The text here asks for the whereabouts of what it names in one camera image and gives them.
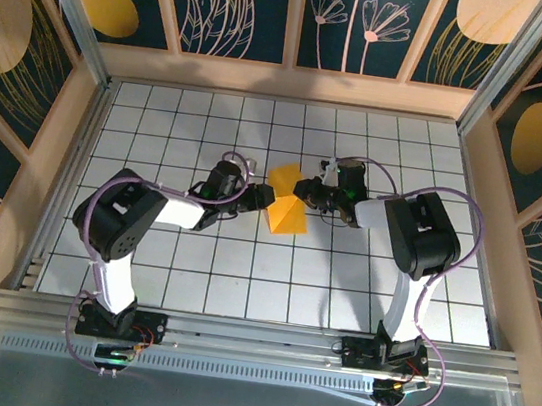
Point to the orange square paper sheet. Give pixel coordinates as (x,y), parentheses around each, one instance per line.
(287,215)

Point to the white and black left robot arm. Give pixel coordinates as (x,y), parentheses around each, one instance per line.
(116,282)

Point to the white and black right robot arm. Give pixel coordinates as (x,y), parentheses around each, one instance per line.
(403,307)

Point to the white grid table mat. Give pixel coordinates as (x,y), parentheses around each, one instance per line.
(311,133)

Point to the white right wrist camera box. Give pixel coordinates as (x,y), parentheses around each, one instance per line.
(331,168)

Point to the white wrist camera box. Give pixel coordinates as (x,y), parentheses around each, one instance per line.
(250,164)
(331,168)

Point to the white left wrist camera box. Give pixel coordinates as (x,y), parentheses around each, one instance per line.
(250,164)

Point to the aluminium cross rail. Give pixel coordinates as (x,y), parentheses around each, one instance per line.
(257,337)

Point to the aluminium side rail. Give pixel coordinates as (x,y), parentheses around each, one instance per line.
(98,108)

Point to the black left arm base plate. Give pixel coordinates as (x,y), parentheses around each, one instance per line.
(153,323)

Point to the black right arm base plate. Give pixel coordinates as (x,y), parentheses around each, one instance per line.
(355,358)

